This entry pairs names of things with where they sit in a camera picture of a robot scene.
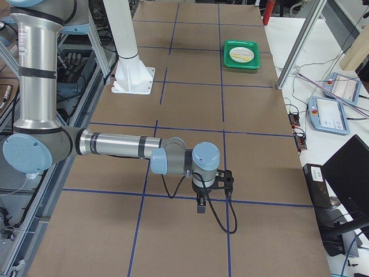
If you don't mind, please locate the black power strip right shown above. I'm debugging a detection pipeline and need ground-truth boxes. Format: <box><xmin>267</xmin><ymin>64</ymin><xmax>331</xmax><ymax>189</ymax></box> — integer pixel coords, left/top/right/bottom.
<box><xmin>293</xmin><ymin>131</ymin><xmax>307</xmax><ymax>153</ymax></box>

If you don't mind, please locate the yellow plastic spoon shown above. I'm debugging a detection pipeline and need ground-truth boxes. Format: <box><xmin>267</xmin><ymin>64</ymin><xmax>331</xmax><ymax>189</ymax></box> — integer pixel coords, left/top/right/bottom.
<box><xmin>231</xmin><ymin>54</ymin><xmax>250</xmax><ymax>61</ymax></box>

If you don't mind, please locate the teach pendant near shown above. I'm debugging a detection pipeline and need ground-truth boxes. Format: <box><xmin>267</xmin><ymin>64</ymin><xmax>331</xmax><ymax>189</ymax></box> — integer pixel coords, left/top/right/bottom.
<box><xmin>308</xmin><ymin>96</ymin><xmax>350</xmax><ymax>136</ymax></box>

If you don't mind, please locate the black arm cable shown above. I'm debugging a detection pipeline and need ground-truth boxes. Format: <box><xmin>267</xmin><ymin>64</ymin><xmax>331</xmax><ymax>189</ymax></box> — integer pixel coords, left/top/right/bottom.
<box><xmin>160</xmin><ymin>171</ymin><xmax>238</xmax><ymax>234</ymax></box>

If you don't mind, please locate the wooden plank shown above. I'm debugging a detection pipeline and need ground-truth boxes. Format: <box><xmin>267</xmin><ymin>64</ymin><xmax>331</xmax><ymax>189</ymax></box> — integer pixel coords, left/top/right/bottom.
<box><xmin>340</xmin><ymin>24</ymin><xmax>369</xmax><ymax>71</ymax></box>

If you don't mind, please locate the black control box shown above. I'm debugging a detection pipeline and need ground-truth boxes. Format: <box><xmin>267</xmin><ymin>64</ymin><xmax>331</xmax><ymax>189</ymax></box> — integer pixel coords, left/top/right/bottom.
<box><xmin>303</xmin><ymin>163</ymin><xmax>341</xmax><ymax>210</ymax></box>

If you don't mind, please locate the brown paper table cover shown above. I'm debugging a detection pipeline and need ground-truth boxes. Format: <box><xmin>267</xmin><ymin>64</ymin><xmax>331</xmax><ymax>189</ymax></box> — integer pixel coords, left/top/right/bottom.
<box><xmin>28</xmin><ymin>2</ymin><xmax>330</xmax><ymax>276</ymax></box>

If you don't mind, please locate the teach pendant far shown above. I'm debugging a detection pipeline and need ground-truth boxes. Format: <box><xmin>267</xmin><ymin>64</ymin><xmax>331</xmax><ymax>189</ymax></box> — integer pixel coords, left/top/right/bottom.
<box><xmin>323</xmin><ymin>72</ymin><xmax>362</xmax><ymax>105</ymax></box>

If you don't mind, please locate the aluminium frame rail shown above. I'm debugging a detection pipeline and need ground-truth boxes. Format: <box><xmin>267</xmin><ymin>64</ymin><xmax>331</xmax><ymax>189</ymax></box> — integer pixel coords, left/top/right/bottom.
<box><xmin>276</xmin><ymin>0</ymin><xmax>327</xmax><ymax>90</ymax></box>

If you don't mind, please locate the black power strip left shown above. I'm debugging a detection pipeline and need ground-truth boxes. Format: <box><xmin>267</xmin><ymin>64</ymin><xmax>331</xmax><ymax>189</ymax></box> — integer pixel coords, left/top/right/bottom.
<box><xmin>288</xmin><ymin>112</ymin><xmax>300</xmax><ymax>128</ymax></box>

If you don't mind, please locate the white round plate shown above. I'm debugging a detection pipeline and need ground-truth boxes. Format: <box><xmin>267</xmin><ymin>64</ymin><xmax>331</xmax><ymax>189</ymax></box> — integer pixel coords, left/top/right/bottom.
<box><xmin>229</xmin><ymin>47</ymin><xmax>254</xmax><ymax>63</ymax></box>

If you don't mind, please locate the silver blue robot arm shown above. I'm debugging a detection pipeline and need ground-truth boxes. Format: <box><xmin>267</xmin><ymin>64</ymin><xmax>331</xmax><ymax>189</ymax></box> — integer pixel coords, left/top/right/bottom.
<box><xmin>2</xmin><ymin>1</ymin><xmax>234</xmax><ymax>213</ymax></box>

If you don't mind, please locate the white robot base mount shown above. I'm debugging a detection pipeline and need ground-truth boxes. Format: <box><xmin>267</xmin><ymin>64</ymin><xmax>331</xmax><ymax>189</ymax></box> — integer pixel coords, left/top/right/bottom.
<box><xmin>106</xmin><ymin>1</ymin><xmax>155</xmax><ymax>95</ymax></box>

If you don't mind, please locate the black power strip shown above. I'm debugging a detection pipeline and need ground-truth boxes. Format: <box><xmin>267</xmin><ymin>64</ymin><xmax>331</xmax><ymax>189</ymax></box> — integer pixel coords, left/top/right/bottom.
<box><xmin>293</xmin><ymin>131</ymin><xmax>307</xmax><ymax>153</ymax></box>
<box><xmin>288</xmin><ymin>112</ymin><xmax>300</xmax><ymax>128</ymax></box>

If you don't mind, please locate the green plastic tray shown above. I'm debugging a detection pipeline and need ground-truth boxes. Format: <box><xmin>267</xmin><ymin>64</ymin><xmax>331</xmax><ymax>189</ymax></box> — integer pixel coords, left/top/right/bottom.
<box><xmin>223</xmin><ymin>40</ymin><xmax>261</xmax><ymax>70</ymax></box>

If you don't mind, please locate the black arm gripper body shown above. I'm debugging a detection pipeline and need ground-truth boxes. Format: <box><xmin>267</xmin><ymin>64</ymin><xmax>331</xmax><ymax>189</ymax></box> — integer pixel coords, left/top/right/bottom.
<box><xmin>192</xmin><ymin>169</ymin><xmax>234</xmax><ymax>198</ymax></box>

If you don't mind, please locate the red cylinder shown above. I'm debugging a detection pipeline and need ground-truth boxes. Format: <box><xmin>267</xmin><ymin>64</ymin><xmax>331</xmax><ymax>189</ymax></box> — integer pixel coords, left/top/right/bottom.
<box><xmin>262</xmin><ymin>0</ymin><xmax>275</xmax><ymax>26</ymax></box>

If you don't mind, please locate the teach pendant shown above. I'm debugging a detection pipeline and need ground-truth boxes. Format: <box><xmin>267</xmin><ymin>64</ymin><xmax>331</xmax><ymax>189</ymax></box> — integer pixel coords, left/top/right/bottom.
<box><xmin>308</xmin><ymin>96</ymin><xmax>350</xmax><ymax>136</ymax></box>
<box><xmin>323</xmin><ymin>72</ymin><xmax>362</xmax><ymax>105</ymax></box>

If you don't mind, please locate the reach grabber stick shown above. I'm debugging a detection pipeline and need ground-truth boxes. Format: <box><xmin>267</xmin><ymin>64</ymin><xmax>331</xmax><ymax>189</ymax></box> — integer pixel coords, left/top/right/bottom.
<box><xmin>296</xmin><ymin>72</ymin><xmax>369</xmax><ymax>119</ymax></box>

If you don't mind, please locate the black computer monitor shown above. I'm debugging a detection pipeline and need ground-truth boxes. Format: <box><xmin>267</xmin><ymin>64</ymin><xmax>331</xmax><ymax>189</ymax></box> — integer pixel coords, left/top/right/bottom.
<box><xmin>319</xmin><ymin>134</ymin><xmax>368</xmax><ymax>256</ymax></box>

